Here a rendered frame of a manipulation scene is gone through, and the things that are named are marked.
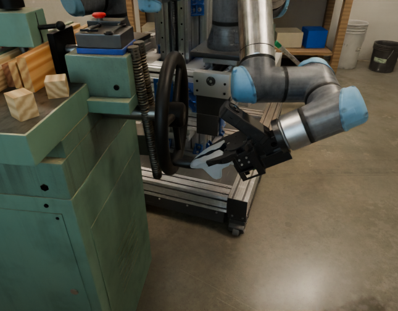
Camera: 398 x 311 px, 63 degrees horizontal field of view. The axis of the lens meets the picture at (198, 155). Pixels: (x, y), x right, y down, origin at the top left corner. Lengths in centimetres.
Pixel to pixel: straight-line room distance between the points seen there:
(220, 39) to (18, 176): 84
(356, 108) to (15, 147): 58
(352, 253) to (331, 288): 24
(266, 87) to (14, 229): 64
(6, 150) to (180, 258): 103
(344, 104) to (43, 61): 60
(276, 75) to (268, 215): 111
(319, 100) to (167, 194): 102
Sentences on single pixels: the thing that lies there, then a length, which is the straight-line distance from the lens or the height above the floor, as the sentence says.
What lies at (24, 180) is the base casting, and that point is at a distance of 74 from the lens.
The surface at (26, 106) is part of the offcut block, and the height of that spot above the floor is 92.
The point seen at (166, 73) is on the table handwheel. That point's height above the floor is 94.
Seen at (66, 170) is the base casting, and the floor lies 78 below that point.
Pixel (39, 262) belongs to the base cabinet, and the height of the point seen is 50.
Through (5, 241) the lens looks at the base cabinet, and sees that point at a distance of 91.
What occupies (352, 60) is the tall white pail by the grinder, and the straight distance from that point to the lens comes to 407.
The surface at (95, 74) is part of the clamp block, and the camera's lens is 74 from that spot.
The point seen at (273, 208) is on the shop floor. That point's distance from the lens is 175.
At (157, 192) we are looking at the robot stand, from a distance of 158.
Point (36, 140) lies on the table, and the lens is 60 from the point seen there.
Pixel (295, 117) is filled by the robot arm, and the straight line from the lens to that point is 64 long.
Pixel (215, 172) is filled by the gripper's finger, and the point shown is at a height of 74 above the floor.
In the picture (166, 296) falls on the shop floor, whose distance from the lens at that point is 138.
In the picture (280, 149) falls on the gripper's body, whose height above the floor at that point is 80.
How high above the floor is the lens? 115
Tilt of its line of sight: 33 degrees down
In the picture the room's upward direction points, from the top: straight up
